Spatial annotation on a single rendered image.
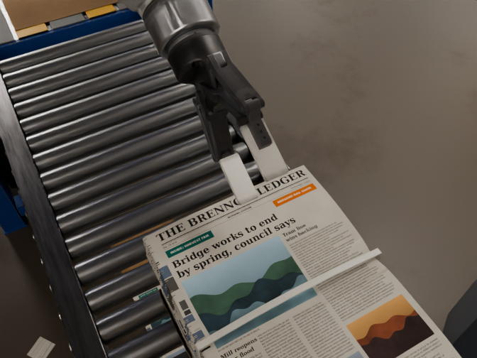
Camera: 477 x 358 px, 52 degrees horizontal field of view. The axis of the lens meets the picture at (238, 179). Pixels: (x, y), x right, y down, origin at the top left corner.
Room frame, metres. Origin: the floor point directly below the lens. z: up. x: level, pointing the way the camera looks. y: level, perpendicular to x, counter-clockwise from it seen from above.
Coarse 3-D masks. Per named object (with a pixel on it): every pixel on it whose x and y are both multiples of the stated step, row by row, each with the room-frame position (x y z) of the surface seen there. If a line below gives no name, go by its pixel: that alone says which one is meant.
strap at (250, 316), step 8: (360, 256) 0.34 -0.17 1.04; (368, 256) 0.34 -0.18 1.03; (344, 264) 0.33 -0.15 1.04; (352, 264) 0.33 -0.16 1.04; (328, 272) 0.32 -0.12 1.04; (336, 272) 0.32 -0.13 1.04; (312, 280) 0.30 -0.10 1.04; (320, 280) 0.30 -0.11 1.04; (296, 288) 0.29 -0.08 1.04; (304, 288) 0.29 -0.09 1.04; (280, 296) 0.28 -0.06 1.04; (288, 296) 0.28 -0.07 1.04; (264, 304) 0.27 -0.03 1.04; (272, 304) 0.27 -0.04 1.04; (256, 312) 0.26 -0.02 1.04; (264, 312) 0.26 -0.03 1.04; (240, 320) 0.25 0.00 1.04; (248, 320) 0.25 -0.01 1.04; (224, 328) 0.24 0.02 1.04; (232, 328) 0.24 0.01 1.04; (208, 336) 0.23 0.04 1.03; (216, 336) 0.23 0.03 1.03; (200, 344) 0.22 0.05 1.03; (208, 344) 0.22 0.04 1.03
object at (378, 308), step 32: (384, 288) 0.30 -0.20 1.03; (320, 320) 0.25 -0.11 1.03; (352, 320) 0.25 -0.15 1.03; (384, 320) 0.25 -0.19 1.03; (416, 320) 0.25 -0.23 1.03; (256, 352) 0.21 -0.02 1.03; (288, 352) 0.21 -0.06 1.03; (320, 352) 0.21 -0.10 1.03; (352, 352) 0.21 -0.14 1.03; (384, 352) 0.21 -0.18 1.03; (416, 352) 0.21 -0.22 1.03; (448, 352) 0.21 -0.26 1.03
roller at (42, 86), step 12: (144, 48) 1.14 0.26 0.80; (108, 60) 1.09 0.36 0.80; (120, 60) 1.09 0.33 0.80; (132, 60) 1.10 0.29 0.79; (144, 60) 1.11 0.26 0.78; (60, 72) 1.04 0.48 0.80; (72, 72) 1.04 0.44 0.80; (84, 72) 1.04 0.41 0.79; (96, 72) 1.05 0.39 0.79; (108, 72) 1.06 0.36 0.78; (24, 84) 0.99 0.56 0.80; (36, 84) 0.99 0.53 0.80; (48, 84) 1.00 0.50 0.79; (60, 84) 1.00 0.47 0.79; (72, 84) 1.01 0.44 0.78; (12, 96) 0.95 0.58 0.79; (24, 96) 0.96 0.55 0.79; (36, 96) 0.97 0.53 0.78
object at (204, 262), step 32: (288, 192) 0.46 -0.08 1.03; (320, 192) 0.46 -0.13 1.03; (192, 224) 0.40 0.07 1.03; (224, 224) 0.40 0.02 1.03; (256, 224) 0.40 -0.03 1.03; (288, 224) 0.40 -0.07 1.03; (320, 224) 0.40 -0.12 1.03; (352, 224) 0.40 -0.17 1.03; (160, 256) 0.35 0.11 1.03; (192, 256) 0.35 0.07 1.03; (224, 256) 0.35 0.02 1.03; (256, 256) 0.35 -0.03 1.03; (288, 256) 0.35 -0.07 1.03; (320, 256) 0.35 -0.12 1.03; (192, 288) 0.30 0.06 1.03; (224, 288) 0.30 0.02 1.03; (256, 288) 0.30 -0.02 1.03; (192, 320) 0.25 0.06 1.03; (192, 352) 0.27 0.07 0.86
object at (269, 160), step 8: (240, 128) 0.39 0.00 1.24; (248, 136) 0.38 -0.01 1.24; (248, 144) 0.38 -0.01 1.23; (256, 144) 0.38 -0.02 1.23; (272, 144) 0.38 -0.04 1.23; (256, 152) 0.37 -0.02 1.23; (264, 152) 0.37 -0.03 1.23; (272, 152) 0.37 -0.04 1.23; (256, 160) 0.36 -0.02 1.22; (264, 160) 0.36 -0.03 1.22; (272, 160) 0.36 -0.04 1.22; (280, 160) 0.36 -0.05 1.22; (264, 168) 0.35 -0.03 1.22; (272, 168) 0.35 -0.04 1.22; (280, 168) 0.35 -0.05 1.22; (264, 176) 0.34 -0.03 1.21; (272, 176) 0.34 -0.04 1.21
